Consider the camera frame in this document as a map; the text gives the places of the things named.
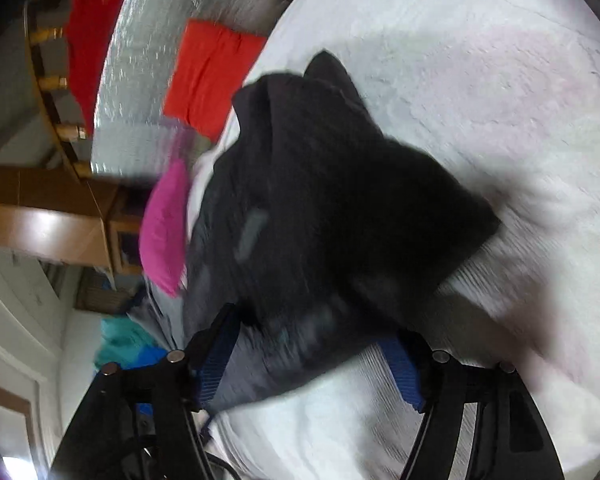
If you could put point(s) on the magenta pillow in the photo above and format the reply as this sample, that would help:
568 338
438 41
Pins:
163 230

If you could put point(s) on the white pink bed blanket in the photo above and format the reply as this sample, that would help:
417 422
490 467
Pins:
506 95

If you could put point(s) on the red pillow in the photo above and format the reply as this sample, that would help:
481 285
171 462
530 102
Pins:
213 62

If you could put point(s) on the black jacket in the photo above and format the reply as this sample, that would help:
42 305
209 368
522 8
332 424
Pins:
323 233

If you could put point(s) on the grey folded garment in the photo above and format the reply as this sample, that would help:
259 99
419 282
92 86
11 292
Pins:
159 314

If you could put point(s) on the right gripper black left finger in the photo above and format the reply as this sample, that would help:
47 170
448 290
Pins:
139 423

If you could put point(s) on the blue garment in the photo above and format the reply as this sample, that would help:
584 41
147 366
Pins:
148 356

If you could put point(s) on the teal garment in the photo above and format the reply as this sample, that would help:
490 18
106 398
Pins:
121 341

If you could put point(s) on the red hanging cloth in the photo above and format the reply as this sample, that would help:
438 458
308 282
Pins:
88 33

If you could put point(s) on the silver quilted headboard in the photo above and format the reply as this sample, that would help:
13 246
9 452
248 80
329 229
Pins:
133 140

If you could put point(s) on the wooden cabinet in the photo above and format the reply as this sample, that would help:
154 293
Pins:
48 214

